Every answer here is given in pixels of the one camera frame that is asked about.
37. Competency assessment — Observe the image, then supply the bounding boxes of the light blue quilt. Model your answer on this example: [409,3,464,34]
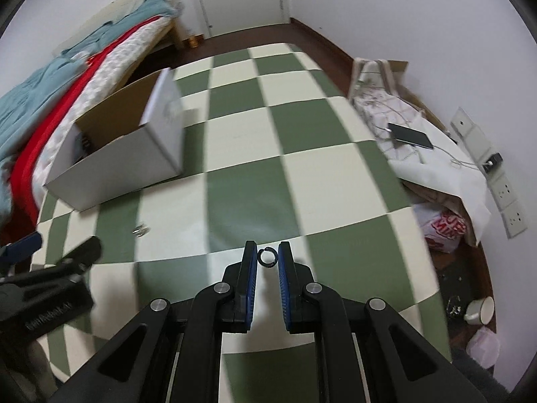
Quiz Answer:
[0,0,179,219]

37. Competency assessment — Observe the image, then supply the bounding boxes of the black smartphone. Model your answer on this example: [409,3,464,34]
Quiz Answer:
[386,122,434,150]

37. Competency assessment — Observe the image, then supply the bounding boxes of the translucent plastic bag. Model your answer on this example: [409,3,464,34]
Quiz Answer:
[465,326,502,368]

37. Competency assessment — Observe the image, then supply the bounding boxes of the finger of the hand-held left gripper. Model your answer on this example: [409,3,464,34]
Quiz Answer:
[0,232,44,268]
[30,235,104,287]

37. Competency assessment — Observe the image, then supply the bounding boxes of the white wall socket panels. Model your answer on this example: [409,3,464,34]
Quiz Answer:
[450,107,529,239]

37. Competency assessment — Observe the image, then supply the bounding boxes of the red print plastic bag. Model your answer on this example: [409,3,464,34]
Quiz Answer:
[421,212,469,255]

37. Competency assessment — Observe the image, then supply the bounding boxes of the dark shaggy rug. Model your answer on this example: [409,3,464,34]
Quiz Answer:
[453,346,513,403]

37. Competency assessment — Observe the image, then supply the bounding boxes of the white enamel cup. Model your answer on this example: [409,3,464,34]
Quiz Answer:
[463,296,496,326]

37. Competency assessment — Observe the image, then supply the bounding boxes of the white charging cable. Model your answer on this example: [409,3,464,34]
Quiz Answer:
[431,144,484,169]

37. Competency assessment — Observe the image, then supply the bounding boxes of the black ring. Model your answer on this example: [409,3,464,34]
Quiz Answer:
[257,247,278,268]

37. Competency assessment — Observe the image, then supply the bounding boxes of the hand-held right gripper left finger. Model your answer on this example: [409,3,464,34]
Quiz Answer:
[50,240,258,403]

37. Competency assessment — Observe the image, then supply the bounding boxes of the diamond pattern bed sheet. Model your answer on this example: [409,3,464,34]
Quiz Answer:
[31,19,177,211]

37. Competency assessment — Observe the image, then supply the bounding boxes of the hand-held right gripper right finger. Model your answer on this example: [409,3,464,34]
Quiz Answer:
[277,241,489,403]

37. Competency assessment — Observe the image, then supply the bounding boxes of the green white checkered tablecloth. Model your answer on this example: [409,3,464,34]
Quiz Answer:
[37,43,441,403]

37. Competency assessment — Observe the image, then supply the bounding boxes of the red blanket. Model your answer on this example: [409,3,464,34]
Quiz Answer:
[8,16,162,232]

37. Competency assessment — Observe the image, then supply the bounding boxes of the white cardboard box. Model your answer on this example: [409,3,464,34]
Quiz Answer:
[43,67,187,212]

